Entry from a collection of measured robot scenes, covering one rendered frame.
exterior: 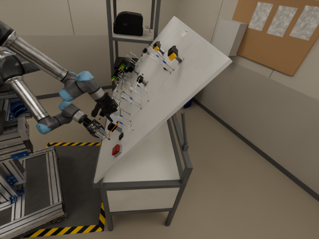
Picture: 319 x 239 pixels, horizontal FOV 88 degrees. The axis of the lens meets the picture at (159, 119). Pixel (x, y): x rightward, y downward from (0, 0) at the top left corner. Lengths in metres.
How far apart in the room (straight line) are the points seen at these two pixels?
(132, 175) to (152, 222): 0.83
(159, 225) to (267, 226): 1.19
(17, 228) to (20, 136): 0.88
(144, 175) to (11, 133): 0.86
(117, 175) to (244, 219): 1.56
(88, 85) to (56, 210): 1.28
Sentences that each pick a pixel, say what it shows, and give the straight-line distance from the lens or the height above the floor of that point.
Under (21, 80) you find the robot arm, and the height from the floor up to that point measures 1.37.
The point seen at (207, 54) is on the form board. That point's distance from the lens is 0.85.
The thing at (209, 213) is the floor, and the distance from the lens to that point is 2.17.
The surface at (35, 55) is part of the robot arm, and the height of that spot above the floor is 1.55.
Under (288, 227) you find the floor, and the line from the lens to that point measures 2.58.
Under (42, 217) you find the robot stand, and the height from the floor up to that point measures 0.23.
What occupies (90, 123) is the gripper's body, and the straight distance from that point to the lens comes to 1.12.
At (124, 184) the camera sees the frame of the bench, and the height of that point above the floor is 0.80.
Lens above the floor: 1.87
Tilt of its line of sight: 38 degrees down
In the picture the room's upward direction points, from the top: 8 degrees clockwise
